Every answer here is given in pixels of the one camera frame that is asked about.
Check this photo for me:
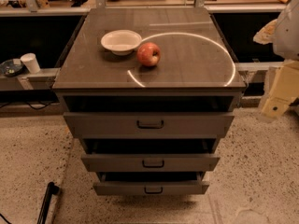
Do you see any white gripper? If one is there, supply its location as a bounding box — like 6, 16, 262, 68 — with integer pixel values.
253, 20, 299, 119

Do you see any grey top drawer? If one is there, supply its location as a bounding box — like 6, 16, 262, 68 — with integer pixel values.
64, 112, 234, 139

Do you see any grey drawer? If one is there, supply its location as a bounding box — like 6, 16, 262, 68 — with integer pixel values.
93, 172, 209, 195
81, 154, 220, 172
64, 112, 234, 139

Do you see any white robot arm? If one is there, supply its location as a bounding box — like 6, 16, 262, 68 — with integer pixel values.
253, 0, 299, 120

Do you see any grey drawer cabinet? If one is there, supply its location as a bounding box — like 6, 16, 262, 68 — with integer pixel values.
51, 7, 248, 197

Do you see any grey bottom drawer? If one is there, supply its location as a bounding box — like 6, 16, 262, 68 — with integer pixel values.
93, 172, 209, 195

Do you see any grey middle drawer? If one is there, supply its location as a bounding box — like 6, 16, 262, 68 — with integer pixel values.
81, 154, 220, 172

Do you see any red apple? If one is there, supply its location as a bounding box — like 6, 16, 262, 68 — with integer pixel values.
136, 42, 161, 67

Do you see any white bowl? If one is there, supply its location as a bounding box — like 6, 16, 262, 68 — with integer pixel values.
101, 30, 142, 56

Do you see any white paper cup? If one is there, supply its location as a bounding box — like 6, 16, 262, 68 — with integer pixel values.
21, 53, 40, 74

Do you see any black pole on floor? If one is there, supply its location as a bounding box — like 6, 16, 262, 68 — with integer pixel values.
36, 182, 60, 224

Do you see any dark blue plate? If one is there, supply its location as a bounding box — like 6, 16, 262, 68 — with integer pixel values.
0, 59, 24, 77

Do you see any black cable under shelf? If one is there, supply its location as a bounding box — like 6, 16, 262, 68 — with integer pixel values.
0, 100, 60, 111

